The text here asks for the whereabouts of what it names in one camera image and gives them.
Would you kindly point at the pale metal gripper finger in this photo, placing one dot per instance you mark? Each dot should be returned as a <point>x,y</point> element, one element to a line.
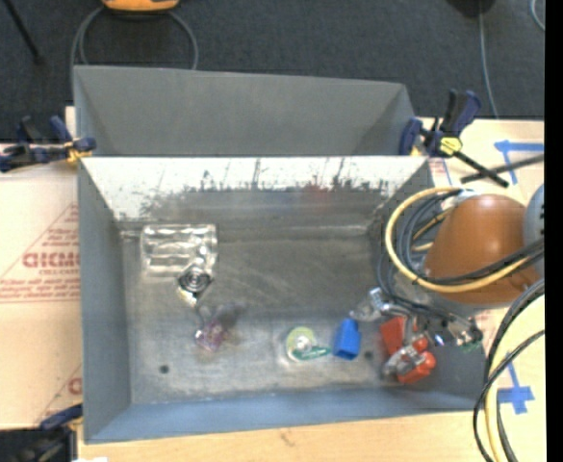
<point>402,360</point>
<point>372,304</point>

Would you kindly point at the orange-red plastic object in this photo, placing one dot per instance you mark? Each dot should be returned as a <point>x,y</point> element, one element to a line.
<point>420,366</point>

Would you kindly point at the grey metal bin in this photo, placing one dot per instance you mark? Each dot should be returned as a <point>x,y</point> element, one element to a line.
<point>262,267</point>

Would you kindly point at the purple toy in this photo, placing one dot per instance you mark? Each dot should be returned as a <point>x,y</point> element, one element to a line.
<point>216,327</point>

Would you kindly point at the small round silver object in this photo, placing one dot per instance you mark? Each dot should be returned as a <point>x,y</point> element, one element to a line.
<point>194,281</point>

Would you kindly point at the clear plastic bottle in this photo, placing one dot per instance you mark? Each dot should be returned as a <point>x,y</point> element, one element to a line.
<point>177,248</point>

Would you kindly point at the brown cardboard board red print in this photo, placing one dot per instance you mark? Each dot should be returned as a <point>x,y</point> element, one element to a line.
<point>31,306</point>

